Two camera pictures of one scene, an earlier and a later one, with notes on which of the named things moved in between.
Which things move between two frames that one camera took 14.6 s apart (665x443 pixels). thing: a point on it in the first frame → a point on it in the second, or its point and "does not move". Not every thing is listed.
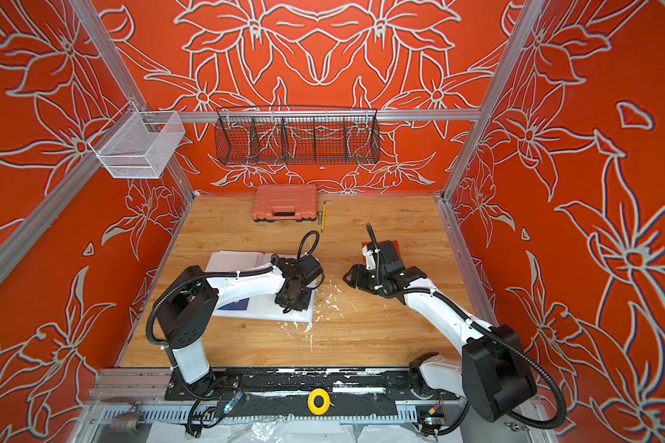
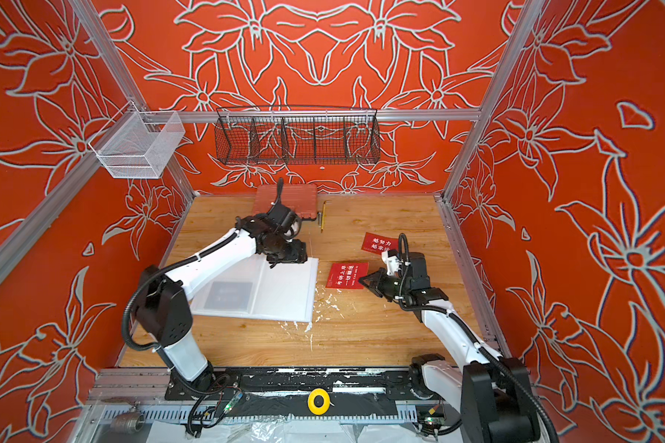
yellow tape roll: x=318 y=411 does not move
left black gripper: x=302 y=307 → x=301 y=254
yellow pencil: x=323 y=216 does not move
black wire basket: x=289 y=136 does not move
